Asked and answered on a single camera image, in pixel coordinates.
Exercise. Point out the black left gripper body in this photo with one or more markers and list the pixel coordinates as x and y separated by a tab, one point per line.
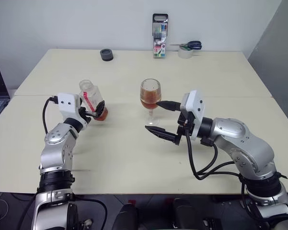
84	116

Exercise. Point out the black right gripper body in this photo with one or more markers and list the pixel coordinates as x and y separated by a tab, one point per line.
185	124

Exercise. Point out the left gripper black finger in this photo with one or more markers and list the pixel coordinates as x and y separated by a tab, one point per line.
100	109

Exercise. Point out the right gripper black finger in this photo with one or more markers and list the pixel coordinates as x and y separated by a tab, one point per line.
161	134
169	105

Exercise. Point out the clear bottle with red tape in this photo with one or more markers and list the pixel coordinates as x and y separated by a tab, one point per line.
92	98

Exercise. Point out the clear wine glass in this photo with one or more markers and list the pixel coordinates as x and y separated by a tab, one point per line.
150	95

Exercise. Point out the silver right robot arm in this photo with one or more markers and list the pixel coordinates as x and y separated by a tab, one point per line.
242	141

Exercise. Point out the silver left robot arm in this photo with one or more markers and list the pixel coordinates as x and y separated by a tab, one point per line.
56	153

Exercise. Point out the black round cap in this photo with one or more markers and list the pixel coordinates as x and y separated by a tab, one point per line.
107	55

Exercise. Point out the clear tape roll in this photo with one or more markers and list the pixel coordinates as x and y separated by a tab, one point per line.
185	53

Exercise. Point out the marker pen pack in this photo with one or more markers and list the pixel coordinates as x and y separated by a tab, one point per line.
159	38

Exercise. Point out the dark rounded shape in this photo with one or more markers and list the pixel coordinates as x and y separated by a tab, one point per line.
125	216
184	214

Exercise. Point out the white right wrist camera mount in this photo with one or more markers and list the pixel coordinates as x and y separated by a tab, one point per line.
194	107

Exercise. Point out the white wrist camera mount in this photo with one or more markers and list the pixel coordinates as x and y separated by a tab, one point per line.
194	107
67	104

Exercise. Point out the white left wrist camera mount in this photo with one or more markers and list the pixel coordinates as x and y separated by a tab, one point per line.
67	104

